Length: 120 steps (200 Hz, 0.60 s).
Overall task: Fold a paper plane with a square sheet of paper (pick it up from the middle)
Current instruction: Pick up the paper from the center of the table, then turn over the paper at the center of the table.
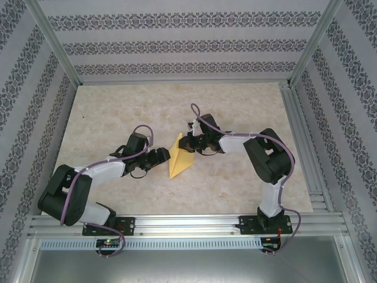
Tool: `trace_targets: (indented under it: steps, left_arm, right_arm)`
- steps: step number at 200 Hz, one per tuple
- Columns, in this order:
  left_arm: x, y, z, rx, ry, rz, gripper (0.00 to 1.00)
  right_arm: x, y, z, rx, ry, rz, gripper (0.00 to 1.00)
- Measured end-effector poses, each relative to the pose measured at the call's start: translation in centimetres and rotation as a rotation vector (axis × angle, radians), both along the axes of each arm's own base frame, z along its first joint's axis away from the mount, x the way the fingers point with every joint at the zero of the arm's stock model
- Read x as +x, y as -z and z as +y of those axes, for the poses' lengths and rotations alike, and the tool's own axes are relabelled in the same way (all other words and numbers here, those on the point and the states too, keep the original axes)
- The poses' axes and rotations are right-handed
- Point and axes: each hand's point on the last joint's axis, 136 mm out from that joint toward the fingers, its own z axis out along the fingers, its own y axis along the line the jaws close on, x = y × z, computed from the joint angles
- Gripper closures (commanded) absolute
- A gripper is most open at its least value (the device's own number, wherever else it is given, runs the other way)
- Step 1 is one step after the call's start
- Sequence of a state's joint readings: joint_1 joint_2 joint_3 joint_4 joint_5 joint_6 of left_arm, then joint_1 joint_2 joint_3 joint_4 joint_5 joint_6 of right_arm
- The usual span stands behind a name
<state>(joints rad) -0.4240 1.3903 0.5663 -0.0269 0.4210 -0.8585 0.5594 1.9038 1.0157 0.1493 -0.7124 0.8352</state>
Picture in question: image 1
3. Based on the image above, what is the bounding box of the thin aluminium wall rail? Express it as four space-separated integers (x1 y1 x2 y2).
78 78 291 87

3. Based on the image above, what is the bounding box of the aluminium side rail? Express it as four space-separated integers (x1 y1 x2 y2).
278 82 335 213

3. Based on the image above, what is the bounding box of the yellow paper sheet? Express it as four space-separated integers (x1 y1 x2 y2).
168 132 196 179

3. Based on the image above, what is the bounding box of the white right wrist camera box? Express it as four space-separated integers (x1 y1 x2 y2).
189 119 201 137

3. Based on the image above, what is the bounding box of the slotted grey cable duct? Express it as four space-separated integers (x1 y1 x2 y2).
39 237 264 250

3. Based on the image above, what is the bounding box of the long aluminium base rail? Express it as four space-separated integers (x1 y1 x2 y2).
28 213 350 237

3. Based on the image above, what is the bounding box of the aluminium frame post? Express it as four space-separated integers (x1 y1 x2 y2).
25 0 82 87
287 0 345 87

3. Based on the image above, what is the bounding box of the grey sheet metal tray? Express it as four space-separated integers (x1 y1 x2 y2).
13 237 365 283

